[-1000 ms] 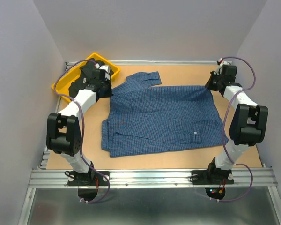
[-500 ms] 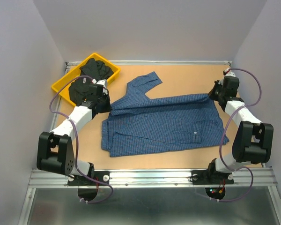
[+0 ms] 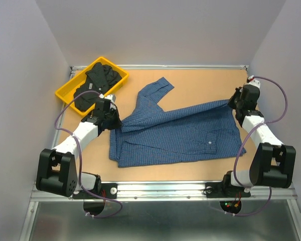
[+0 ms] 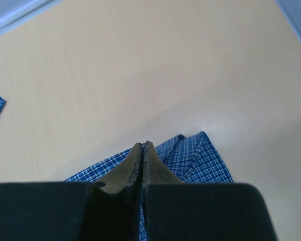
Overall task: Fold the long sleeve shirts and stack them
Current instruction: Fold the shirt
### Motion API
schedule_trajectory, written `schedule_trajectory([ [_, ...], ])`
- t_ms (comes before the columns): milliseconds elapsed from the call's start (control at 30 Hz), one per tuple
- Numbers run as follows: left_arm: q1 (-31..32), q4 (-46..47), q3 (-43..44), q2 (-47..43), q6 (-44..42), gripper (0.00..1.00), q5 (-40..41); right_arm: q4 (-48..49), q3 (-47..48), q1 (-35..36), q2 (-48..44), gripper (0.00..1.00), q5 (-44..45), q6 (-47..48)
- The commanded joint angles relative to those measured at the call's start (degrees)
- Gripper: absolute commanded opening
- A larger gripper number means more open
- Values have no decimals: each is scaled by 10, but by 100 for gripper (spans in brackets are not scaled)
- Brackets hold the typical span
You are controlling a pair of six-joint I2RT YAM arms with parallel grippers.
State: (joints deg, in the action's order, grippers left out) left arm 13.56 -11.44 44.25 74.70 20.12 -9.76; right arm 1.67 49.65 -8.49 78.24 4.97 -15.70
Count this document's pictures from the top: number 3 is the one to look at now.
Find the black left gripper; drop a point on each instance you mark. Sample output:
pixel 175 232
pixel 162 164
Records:
pixel 117 124

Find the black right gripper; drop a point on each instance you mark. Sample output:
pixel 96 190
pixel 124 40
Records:
pixel 239 92

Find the blue plaid long sleeve shirt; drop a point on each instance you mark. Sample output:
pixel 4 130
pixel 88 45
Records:
pixel 152 136

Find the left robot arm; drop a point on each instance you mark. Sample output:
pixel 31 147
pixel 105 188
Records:
pixel 57 172

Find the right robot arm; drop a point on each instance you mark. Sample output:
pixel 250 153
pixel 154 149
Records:
pixel 273 162

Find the black striped shirt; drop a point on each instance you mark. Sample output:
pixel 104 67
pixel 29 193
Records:
pixel 100 78

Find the yellow plastic bin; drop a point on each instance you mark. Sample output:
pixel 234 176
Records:
pixel 66 92

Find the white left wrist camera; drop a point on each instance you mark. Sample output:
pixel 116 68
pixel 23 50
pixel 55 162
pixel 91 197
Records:
pixel 110 97

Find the aluminium back rail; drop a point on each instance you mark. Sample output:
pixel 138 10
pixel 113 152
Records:
pixel 158 67

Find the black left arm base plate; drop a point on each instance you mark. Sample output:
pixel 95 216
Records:
pixel 108 190

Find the aluminium front rail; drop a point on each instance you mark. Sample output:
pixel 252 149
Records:
pixel 128 191

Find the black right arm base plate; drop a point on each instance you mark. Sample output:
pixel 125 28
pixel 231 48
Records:
pixel 220 190

